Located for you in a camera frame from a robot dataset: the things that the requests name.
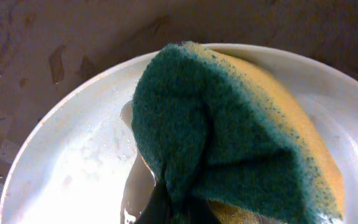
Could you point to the green yellow sponge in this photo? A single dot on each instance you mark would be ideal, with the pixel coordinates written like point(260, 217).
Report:
point(227, 141)

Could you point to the white plate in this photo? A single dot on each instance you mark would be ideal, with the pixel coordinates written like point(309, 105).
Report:
point(74, 165)

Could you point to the large brown tray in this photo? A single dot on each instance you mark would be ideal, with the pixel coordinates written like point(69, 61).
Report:
point(48, 48)

